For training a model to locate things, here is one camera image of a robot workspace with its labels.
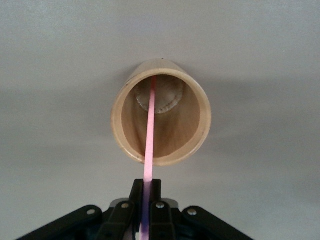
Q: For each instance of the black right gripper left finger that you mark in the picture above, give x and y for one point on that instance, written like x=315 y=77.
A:
x=120 y=220

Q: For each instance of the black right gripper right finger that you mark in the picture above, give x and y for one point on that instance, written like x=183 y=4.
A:
x=162 y=220

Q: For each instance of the pink chopstick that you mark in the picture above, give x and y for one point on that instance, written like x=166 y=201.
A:
x=150 y=130

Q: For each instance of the wooden cup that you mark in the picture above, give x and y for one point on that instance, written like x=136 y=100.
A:
x=185 y=140

